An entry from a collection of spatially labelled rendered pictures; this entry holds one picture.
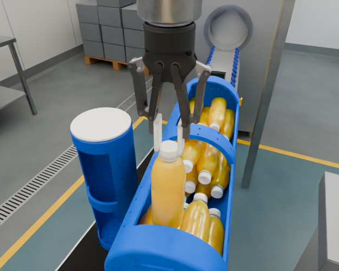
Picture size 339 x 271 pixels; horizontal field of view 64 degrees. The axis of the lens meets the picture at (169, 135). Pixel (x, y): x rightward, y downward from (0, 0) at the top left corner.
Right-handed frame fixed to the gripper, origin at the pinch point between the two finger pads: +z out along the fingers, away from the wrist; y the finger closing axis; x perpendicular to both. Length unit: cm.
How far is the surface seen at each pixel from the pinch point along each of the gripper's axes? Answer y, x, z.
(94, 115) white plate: 52, -60, 40
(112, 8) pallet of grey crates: 169, -340, 52
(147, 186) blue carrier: 7.8, -7.4, 23.4
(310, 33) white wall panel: -130, -496, 107
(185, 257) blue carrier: -5.9, 10.6, 21.3
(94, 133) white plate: 45, -46, 40
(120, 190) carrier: 37, -45, 73
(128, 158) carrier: 33, -51, 56
